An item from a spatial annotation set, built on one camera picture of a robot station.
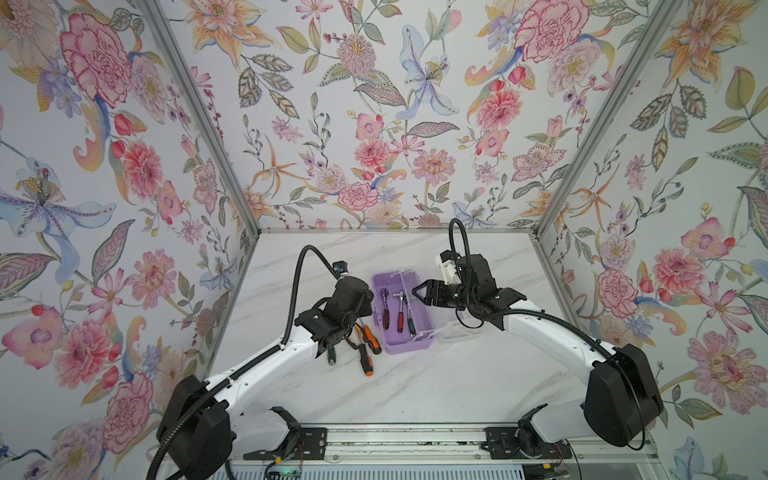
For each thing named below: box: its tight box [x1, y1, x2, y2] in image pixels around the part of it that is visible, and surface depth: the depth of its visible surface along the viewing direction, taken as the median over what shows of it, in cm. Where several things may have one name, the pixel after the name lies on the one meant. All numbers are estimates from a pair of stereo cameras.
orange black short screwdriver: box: [362, 325, 382, 355], surface depth 92 cm
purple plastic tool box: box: [372, 270, 434, 355], surface depth 97 cm
